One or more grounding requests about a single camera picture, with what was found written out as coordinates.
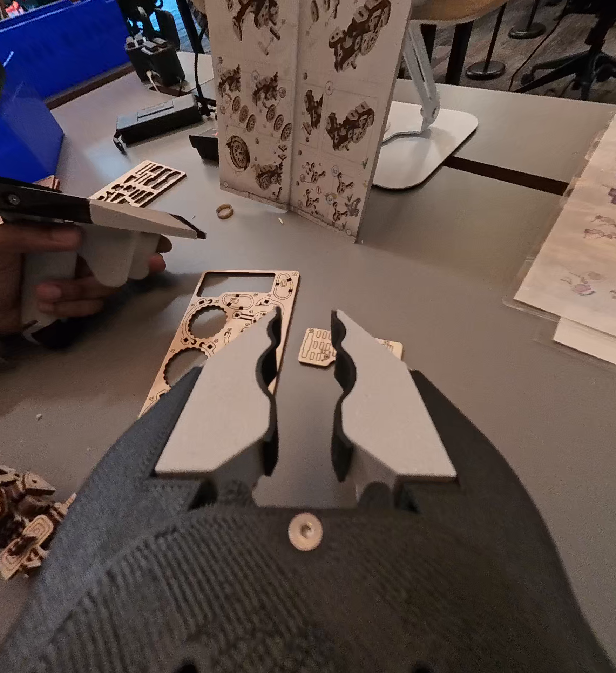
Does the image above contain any laminated instruction paper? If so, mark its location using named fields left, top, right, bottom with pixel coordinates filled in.
left=502, top=112, right=616, bottom=378

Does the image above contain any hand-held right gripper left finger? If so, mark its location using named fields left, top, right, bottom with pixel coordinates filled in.
left=154, top=306, right=282, bottom=492

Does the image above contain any tan chair seat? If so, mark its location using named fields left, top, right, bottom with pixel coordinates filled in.
left=410, top=0, right=509, bottom=26

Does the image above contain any large wooden puzzle sheet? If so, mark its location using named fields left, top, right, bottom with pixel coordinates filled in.
left=138, top=270, right=300, bottom=421

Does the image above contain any black cable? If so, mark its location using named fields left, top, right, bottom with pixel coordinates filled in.
left=191, top=50, right=209, bottom=114

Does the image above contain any black battery charger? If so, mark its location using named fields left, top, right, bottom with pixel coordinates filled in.
left=125, top=8, right=188, bottom=87

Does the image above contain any small wooden puzzle piece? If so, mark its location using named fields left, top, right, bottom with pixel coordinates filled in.
left=298, top=327, right=404, bottom=367

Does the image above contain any black stool base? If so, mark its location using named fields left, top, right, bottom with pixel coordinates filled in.
left=508, top=0, right=549, bottom=40
left=466, top=16, right=509, bottom=81

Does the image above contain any grey desk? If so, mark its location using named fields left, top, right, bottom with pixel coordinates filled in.
left=0, top=50, right=616, bottom=673

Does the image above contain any black red device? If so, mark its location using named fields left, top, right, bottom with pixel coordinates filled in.
left=188, top=128, right=220, bottom=165

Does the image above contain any wooden sheet with slot cutouts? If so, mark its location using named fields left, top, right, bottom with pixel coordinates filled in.
left=89, top=159, right=188, bottom=209

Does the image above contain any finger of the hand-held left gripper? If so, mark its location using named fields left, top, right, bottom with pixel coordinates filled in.
left=89, top=199, right=207, bottom=241

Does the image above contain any white monitor stand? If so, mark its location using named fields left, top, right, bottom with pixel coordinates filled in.
left=373, top=21, right=480, bottom=191

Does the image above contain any black power adapter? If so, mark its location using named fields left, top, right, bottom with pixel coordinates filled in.
left=113, top=95, right=204, bottom=149

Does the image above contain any black office chair base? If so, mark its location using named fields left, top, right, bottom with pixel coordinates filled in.
left=513, top=0, right=616, bottom=108

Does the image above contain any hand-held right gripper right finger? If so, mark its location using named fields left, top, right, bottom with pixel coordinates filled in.
left=330, top=309, right=458, bottom=500

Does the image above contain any assembly instruction booklet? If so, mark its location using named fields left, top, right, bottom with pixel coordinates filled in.
left=205, top=0, right=413, bottom=244

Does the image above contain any blue plastic box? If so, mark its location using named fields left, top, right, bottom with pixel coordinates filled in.
left=0, top=50, right=67, bottom=174

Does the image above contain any assembled wooden engine model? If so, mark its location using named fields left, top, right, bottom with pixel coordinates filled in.
left=0, top=446, right=77, bottom=582

